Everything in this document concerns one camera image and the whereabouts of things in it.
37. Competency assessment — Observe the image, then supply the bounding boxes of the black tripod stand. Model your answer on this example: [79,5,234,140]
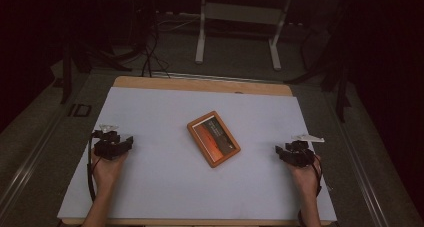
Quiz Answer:
[285,0,354,124]

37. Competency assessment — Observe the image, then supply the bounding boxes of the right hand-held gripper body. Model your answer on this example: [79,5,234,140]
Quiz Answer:
[281,133,326,169]

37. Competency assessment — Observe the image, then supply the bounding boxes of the black floor bracket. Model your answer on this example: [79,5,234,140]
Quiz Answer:
[67,103,93,118]

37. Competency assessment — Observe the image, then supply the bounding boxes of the wooden table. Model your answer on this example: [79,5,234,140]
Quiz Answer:
[61,75,334,227]

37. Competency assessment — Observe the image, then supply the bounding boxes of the white metal desk frame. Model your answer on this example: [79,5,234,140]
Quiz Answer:
[194,0,295,72]

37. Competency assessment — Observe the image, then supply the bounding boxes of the black floor cables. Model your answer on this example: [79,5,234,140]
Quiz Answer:
[139,16,172,79]

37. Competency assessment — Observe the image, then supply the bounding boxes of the person's left hand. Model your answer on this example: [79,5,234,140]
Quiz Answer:
[90,148,130,195]

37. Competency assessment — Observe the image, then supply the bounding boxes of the white table mat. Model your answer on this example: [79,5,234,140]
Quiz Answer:
[56,86,338,222]

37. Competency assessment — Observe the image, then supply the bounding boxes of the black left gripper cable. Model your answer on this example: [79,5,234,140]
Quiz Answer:
[86,135,101,203]

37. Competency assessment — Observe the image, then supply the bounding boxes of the black stand legs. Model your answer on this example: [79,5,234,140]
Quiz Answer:
[59,36,134,105]

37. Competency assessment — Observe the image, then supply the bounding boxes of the person's right hand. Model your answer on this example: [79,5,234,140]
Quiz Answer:
[287,154,323,197]

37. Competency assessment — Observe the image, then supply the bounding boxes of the metal floor rail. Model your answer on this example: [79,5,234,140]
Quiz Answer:
[324,91,393,227]
[0,110,69,218]

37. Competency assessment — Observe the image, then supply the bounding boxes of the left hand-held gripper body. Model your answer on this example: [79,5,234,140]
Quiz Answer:
[91,123,132,161]

